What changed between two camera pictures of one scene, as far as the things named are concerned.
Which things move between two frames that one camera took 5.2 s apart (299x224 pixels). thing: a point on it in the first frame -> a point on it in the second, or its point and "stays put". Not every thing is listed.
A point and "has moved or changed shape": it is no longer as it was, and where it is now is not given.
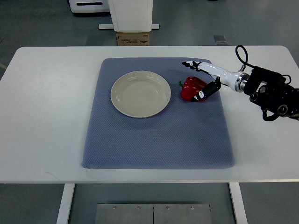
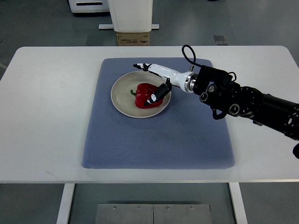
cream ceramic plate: x=140 y=94 stays put
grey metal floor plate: x=153 y=213 stays put
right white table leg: x=238 y=203 stays put
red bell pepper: x=191 y=86 has moved or changed shape
